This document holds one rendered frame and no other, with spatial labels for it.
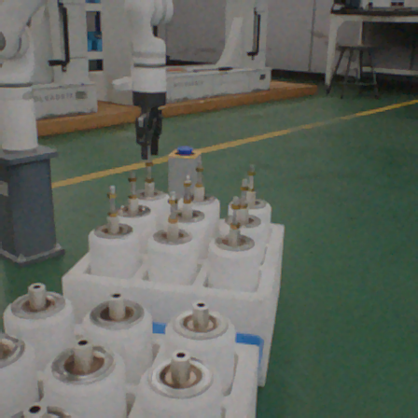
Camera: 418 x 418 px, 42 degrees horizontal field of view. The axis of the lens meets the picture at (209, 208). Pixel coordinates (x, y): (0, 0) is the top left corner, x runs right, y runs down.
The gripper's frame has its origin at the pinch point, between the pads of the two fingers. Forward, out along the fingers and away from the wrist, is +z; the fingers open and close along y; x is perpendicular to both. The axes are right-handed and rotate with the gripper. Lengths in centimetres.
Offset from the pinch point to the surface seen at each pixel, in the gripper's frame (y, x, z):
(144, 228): -15.8, -3.3, 12.2
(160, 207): -4.0, -3.5, 11.6
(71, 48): 197, 105, -10
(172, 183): 13.0, -2.1, 10.9
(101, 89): 253, 109, 20
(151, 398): -70, -20, 10
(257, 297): -31.3, -28.8, 16.9
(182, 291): -32.0, -15.2, 17.1
